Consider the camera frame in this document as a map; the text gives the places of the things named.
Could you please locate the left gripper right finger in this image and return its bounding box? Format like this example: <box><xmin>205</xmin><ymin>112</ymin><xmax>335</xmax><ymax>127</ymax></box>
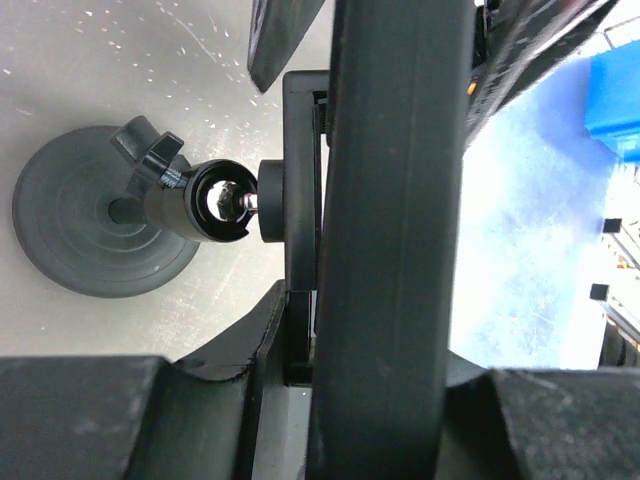
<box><xmin>439</xmin><ymin>352</ymin><xmax>639</xmax><ymax>479</ymax></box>

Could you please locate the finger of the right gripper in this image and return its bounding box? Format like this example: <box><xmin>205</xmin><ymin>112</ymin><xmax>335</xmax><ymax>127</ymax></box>
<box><xmin>247</xmin><ymin>1</ymin><xmax>329</xmax><ymax>94</ymax></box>

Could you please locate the black phone stand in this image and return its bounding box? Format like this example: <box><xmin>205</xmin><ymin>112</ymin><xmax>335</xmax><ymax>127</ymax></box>
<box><xmin>12</xmin><ymin>70</ymin><xmax>329</xmax><ymax>386</ymax></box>

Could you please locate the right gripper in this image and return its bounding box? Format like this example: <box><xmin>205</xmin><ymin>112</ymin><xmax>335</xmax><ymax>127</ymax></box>
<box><xmin>464</xmin><ymin>0</ymin><xmax>619</xmax><ymax>147</ymax></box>

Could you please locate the blue plastic bin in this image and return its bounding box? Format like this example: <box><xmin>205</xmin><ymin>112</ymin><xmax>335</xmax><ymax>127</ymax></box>
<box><xmin>584</xmin><ymin>40</ymin><xmax>640</xmax><ymax>164</ymax></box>

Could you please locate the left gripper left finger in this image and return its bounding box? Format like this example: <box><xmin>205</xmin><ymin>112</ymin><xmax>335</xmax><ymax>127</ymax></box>
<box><xmin>1</xmin><ymin>282</ymin><xmax>286</xmax><ymax>479</ymax></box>

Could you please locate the black phone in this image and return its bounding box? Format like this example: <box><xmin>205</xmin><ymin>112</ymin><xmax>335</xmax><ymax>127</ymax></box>
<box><xmin>306</xmin><ymin>1</ymin><xmax>474</xmax><ymax>479</ymax></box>

